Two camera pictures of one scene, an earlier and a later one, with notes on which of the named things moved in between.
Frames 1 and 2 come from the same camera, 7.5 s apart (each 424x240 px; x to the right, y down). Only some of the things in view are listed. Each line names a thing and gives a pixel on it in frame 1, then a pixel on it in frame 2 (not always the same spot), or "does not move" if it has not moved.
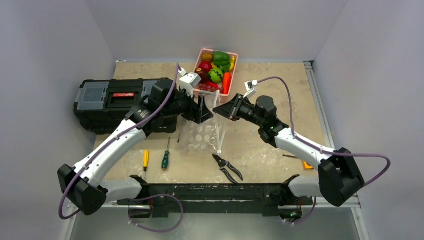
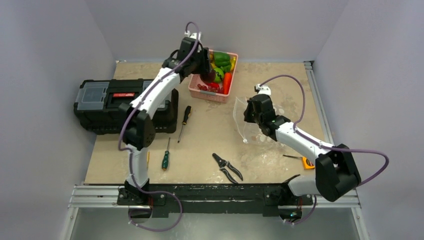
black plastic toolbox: [101, 106] does not move
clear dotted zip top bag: [209, 136] -> [250, 132]
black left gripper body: [183, 105] -> [197, 63]
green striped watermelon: [216, 75] does not move
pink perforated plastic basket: [217, 70] does not move
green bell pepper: [222, 59] does not move
